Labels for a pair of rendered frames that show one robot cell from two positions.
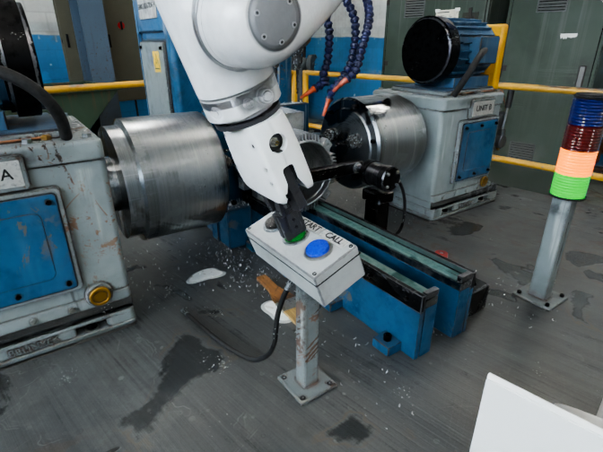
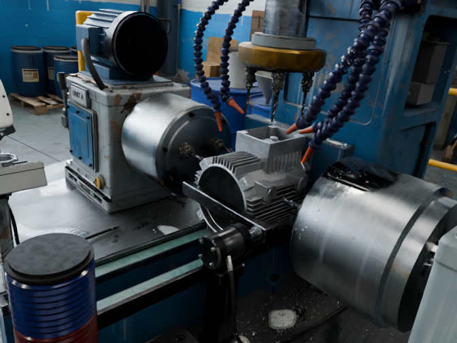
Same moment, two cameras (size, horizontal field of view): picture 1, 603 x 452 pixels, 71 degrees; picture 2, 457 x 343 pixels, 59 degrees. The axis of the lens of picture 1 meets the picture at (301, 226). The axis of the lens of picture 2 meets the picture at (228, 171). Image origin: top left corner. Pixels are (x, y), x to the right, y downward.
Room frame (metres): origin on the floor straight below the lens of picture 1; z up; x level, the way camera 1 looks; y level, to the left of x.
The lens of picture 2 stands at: (0.85, -0.77, 1.39)
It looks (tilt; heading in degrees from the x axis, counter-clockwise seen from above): 22 degrees down; 81
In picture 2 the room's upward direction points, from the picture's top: 5 degrees clockwise
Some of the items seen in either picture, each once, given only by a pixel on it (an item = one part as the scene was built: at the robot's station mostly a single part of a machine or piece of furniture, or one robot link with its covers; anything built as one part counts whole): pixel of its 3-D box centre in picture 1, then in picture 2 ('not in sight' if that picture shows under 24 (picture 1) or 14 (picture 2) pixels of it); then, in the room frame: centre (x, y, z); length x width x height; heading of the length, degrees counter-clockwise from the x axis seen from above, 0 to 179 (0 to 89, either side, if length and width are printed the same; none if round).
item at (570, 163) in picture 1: (575, 160); not in sight; (0.76, -0.51, 1.10); 0.06 x 0.06 x 0.04
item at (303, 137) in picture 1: (283, 164); (252, 190); (1.03, 0.05, 1.02); 0.20 x 0.19 x 0.19; 35
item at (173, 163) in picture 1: (140, 178); (166, 138); (0.84, 0.33, 1.04); 0.37 x 0.25 x 0.25; 125
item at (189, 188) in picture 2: (320, 174); (222, 208); (0.95, -0.04, 1.01); 0.26 x 0.04 x 0.03; 125
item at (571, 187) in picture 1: (569, 184); not in sight; (0.76, -0.51, 1.05); 0.06 x 0.06 x 0.04
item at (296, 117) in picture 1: (274, 125); (269, 148); (1.07, 0.07, 1.11); 0.12 x 0.11 x 0.07; 35
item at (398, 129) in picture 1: (378, 139); (390, 246); (1.22, -0.22, 1.04); 0.41 x 0.25 x 0.25; 125
